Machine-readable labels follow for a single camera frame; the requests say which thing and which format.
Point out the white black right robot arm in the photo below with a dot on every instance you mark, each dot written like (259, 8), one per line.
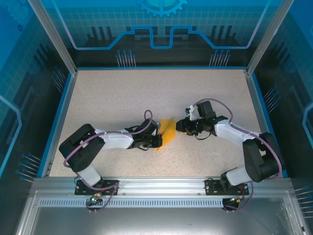
(230, 134)

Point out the blue table edge strip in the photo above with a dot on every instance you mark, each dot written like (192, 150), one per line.
(267, 122)

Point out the aluminium base beam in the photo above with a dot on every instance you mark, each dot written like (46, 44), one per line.
(159, 186)

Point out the aluminium frame post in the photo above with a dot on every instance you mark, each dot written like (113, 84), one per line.
(266, 36)
(56, 39)

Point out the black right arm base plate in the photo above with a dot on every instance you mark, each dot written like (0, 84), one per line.
(210, 187)

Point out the shiny metal sheet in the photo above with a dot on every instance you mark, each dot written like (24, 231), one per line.
(159, 220)

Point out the blue printed wide wall panel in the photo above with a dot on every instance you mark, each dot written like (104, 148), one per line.
(97, 19)

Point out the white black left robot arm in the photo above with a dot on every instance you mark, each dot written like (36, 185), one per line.
(115, 143)

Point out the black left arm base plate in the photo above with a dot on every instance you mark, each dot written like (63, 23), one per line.
(82, 188)

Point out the blue printed side panel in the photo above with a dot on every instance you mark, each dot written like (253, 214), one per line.
(24, 98)
(293, 98)

